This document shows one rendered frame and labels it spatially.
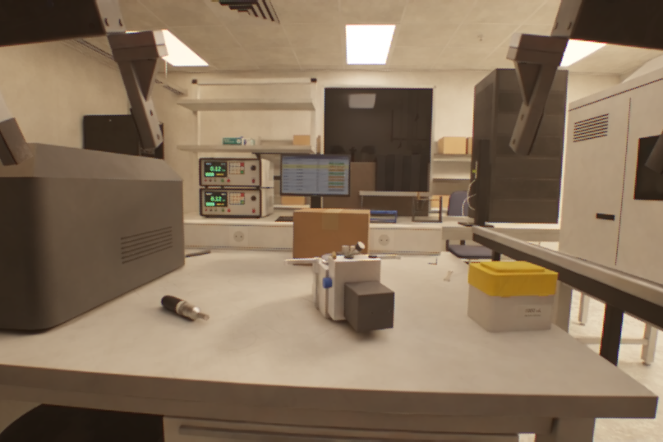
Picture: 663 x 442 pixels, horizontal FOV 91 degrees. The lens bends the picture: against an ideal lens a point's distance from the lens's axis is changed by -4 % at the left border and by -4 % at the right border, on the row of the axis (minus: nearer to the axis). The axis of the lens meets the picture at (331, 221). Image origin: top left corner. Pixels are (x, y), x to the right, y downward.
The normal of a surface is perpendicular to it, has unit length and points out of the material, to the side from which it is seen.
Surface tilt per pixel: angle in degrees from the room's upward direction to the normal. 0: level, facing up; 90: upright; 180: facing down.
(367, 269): 90
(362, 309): 90
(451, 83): 90
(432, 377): 0
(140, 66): 113
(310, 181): 86
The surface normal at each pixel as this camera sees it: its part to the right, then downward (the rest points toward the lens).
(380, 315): 0.28, 0.11
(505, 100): -0.06, 0.10
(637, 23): -0.20, 0.48
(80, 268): 1.00, 0.02
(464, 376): 0.02, -0.99
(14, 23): 0.15, 0.49
